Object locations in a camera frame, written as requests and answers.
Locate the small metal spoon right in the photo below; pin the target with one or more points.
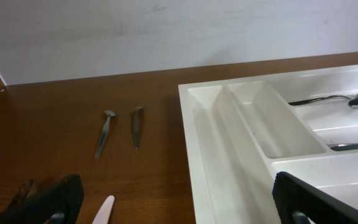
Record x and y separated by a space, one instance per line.
136 126

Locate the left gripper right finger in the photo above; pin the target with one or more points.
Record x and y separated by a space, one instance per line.
299 202

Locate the metal fork dark handle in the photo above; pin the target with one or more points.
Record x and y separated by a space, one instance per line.
304 102

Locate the white cutlery tray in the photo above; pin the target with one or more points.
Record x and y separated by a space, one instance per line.
241 132

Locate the pink plastic knife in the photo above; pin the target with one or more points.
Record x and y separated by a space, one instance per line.
104 212

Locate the small metal spoon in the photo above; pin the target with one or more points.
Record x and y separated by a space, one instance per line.
136 126
104 133

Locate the small metal spoon left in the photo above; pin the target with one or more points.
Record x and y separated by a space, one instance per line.
104 133

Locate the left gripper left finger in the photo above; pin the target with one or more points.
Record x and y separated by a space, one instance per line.
61 203

